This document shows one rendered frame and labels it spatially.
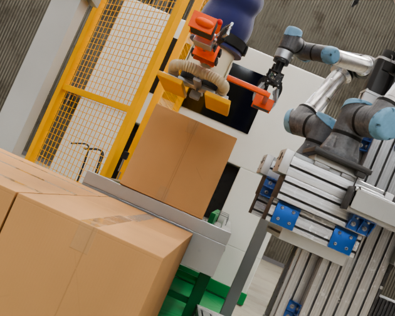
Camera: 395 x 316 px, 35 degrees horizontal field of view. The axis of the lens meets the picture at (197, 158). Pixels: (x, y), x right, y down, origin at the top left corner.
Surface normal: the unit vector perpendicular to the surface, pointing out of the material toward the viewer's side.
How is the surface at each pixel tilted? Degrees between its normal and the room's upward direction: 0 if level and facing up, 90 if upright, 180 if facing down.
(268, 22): 90
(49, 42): 90
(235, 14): 76
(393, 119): 97
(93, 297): 90
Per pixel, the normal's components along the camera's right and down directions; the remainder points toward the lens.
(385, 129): 0.35, 0.23
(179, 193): 0.03, -0.17
